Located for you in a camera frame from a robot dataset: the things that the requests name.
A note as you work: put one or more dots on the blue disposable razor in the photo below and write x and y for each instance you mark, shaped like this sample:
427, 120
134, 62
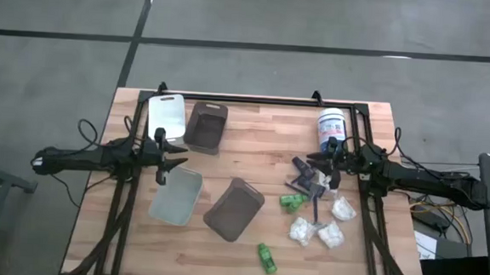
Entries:
316, 210
295, 187

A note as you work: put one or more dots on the black power brick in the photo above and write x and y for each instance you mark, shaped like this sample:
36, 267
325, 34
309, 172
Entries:
429, 219

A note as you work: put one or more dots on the white wipes canister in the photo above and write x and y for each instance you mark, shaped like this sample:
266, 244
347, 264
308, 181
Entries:
331, 125

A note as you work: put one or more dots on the large smoky grey bin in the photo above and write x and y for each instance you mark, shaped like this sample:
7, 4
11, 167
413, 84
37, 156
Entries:
234, 209

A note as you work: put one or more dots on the white paper sheet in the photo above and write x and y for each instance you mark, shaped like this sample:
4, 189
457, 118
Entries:
425, 246

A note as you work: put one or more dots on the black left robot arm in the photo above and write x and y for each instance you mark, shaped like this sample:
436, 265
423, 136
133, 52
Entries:
82, 157

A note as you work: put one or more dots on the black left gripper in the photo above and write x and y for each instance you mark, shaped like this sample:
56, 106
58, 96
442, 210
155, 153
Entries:
154, 155

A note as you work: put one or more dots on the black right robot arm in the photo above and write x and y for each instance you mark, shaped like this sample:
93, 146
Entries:
421, 178

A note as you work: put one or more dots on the white plastic bin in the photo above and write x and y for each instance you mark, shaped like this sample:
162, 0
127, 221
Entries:
167, 115

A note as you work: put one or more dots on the clear frosted plastic bin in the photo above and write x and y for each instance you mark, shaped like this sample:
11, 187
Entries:
175, 197

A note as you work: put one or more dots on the black metal frame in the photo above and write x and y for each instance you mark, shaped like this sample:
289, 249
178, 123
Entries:
251, 99

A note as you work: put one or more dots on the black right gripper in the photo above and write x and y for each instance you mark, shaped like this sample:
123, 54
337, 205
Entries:
345, 164

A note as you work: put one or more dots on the small dark brown bin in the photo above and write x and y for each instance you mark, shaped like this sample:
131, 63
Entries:
206, 128

